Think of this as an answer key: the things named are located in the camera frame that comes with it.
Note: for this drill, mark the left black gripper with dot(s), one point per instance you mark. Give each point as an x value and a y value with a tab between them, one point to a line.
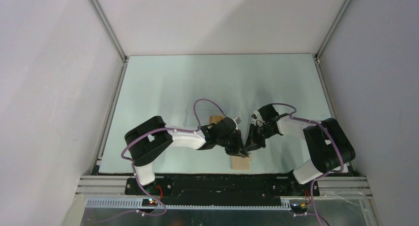
238	149

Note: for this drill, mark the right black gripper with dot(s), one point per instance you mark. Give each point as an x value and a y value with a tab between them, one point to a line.
253	142

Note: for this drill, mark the tan leather card holder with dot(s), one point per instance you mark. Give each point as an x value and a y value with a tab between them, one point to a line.
240	163

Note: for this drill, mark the clear plastic card box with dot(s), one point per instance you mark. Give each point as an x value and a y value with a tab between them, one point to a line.
204	115

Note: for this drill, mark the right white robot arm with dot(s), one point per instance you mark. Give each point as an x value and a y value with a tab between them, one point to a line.
328	146

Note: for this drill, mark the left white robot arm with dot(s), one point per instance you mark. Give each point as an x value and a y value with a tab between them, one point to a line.
146	142

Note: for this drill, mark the gold credit card in box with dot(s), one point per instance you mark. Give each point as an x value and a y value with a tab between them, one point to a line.
215	119

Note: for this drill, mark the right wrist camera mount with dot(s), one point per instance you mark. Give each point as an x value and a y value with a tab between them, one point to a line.
256	118

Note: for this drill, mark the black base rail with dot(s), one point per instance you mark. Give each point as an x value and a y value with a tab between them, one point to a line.
220	189

